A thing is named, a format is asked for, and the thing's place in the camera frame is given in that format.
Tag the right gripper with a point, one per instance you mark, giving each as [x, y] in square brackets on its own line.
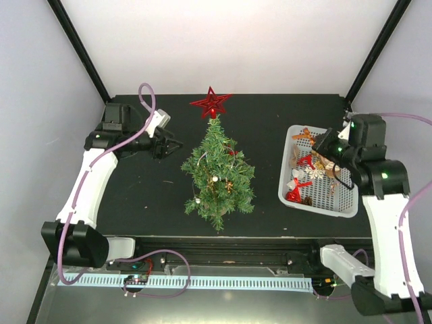
[320, 146]

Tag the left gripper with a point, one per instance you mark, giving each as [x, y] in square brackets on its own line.
[160, 152]

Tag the white plastic basket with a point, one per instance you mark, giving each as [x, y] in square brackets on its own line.
[331, 196]

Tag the gold glitter cutout ornament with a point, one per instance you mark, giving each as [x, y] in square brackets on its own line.
[212, 184]

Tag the small green christmas tree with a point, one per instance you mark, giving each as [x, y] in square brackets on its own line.
[212, 158]

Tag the red star ornament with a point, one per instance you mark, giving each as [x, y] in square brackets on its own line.
[212, 104]

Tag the small gold cross ornament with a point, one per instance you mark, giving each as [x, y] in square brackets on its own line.
[229, 186]

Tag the orange ribbon bow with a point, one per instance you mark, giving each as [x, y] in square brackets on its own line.
[305, 134]

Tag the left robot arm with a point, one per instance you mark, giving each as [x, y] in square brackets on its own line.
[103, 148]

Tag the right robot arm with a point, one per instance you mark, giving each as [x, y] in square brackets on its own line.
[393, 285]

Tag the white snowflake ornament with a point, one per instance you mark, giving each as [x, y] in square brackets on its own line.
[315, 173]

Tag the burlap bow ornament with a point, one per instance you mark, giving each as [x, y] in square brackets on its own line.
[295, 152]

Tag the red ribbon bow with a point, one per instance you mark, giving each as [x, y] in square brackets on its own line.
[295, 184]

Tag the brown pine cone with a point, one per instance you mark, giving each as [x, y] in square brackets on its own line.
[307, 201]

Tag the red gift box ornament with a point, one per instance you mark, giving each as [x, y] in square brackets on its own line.
[294, 196]

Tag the small circuit board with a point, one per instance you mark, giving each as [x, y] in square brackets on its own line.
[136, 279]

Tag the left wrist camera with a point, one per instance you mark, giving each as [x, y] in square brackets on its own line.
[159, 120]

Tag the white slotted cable duct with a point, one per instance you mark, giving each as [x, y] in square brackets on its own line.
[177, 282]

